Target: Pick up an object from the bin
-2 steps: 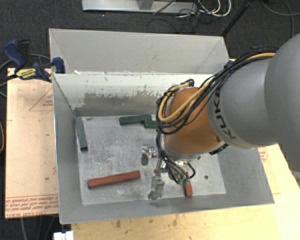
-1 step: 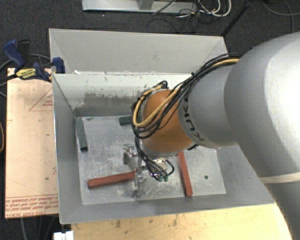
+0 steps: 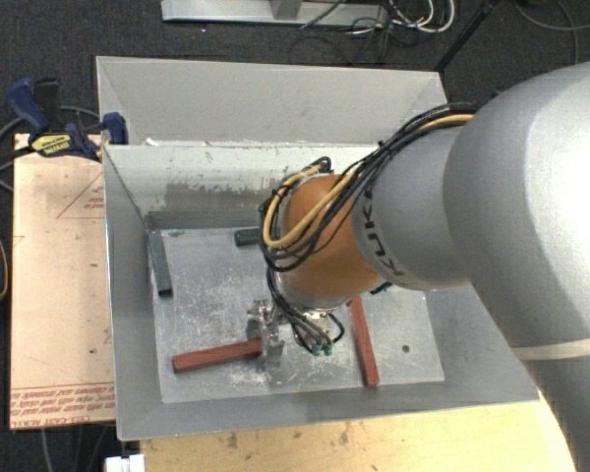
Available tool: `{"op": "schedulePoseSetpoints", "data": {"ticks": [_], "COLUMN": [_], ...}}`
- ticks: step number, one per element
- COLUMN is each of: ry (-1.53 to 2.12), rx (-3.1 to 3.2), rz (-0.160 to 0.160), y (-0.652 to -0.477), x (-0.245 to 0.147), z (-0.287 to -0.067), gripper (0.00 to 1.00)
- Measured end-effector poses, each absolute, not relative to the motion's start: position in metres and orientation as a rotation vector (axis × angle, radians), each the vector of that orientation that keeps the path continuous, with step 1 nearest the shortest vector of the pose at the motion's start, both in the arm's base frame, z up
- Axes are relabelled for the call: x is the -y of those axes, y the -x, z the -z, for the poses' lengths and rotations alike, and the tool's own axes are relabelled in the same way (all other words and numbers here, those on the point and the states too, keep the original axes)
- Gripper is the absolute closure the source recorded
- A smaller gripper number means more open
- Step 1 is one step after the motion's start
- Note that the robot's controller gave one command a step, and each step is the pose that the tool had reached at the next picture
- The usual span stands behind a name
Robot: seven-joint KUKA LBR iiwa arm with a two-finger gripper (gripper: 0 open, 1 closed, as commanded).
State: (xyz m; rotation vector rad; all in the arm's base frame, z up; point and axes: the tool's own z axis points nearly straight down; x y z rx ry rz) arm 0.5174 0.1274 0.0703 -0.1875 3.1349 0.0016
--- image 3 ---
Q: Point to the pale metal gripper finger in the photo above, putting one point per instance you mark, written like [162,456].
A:
[254,328]
[275,353]

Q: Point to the red-brown flat block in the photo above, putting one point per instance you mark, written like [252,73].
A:
[211,356]
[365,347]

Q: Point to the grey metal bin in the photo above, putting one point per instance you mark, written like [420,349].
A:
[211,288]

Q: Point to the dark green flat block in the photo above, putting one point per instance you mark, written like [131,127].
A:
[248,236]
[159,263]

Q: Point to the brown cardboard board red print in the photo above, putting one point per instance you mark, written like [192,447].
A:
[59,273]

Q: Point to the black cylinder on white bracket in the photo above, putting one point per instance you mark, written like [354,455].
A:
[379,289]

